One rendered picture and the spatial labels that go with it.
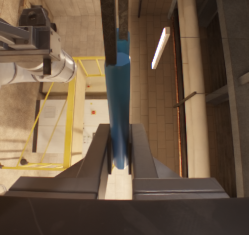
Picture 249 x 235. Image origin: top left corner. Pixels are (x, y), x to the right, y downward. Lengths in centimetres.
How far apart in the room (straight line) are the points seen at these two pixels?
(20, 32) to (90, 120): 364
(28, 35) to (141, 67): 442
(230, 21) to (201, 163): 254
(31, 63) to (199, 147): 297
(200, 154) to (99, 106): 225
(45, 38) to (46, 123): 391
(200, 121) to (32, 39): 301
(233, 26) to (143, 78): 220
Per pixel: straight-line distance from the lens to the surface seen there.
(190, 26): 380
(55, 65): 41
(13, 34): 31
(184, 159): 383
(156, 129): 434
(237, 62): 351
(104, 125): 15
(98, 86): 413
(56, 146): 409
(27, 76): 53
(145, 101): 439
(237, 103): 326
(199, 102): 322
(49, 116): 418
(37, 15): 43
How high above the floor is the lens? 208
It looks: level
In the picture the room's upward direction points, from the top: 90 degrees clockwise
